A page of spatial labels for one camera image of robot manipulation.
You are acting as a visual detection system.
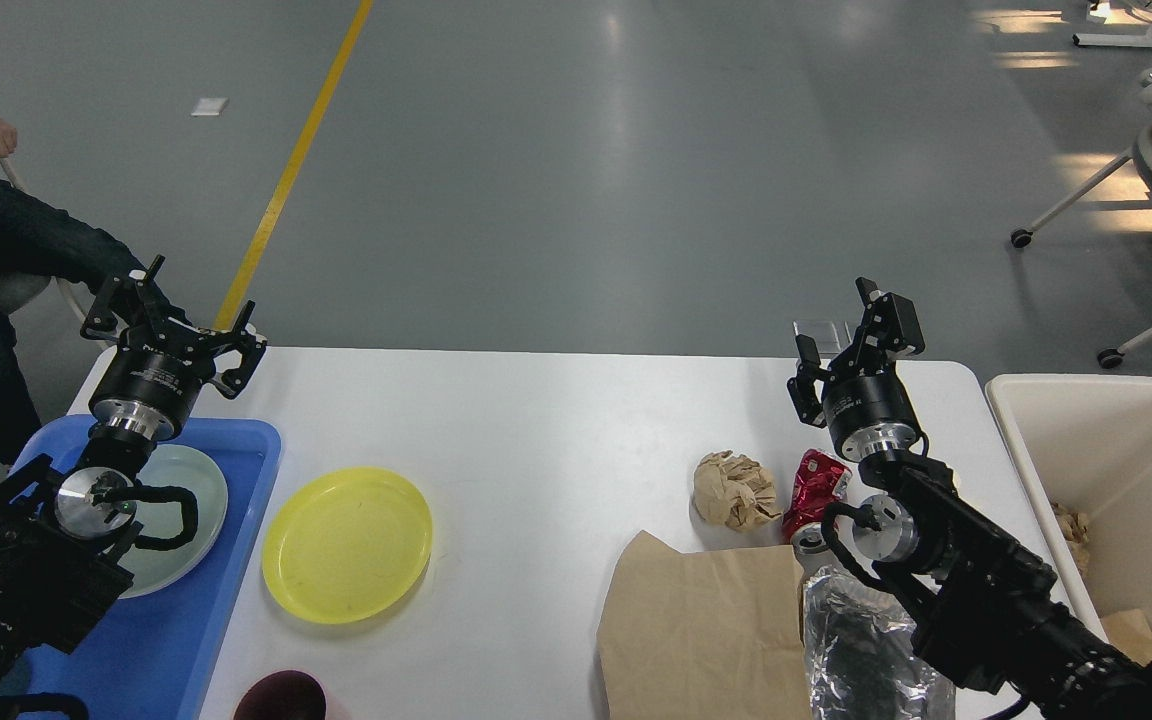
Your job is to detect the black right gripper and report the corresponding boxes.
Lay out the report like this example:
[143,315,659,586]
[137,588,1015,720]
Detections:
[787,276,925,462]

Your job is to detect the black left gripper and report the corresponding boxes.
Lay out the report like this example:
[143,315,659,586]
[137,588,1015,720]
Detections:
[79,255,268,442]

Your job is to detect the yellow plastic plate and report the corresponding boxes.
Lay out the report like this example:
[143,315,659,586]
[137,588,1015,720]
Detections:
[262,467,434,626]

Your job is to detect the pink mug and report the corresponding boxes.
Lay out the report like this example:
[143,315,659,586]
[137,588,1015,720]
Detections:
[232,669,328,719]

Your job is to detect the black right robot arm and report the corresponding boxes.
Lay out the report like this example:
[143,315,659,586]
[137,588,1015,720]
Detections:
[787,276,1152,719]

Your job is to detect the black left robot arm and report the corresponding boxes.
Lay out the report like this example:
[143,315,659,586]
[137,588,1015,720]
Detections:
[0,258,268,719]

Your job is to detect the crushed red can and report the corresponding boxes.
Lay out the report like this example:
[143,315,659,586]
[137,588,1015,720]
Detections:
[780,448,852,544]

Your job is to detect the pale green plate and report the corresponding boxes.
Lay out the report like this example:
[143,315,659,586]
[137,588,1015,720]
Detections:
[116,444,230,600]

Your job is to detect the crumpled brown paper ball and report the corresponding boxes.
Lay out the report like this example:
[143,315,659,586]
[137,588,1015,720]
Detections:
[692,450,783,533]

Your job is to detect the paper scraps in bin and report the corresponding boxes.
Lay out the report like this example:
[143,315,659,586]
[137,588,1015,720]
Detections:
[1049,502,1091,579]

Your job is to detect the white plastic bin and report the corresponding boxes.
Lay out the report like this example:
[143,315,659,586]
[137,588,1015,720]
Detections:
[986,374,1152,632]

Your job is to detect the crumpled silver foil bag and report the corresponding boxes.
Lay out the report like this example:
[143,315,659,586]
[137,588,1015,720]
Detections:
[803,564,956,719]

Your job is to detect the brown paper bag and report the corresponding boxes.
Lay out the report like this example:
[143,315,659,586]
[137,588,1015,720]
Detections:
[596,532,812,719]

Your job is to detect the blue plastic tray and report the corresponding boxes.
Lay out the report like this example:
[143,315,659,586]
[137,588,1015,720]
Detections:
[0,418,282,719]

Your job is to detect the white desk base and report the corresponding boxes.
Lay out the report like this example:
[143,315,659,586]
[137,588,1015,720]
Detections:
[1071,1,1152,50]

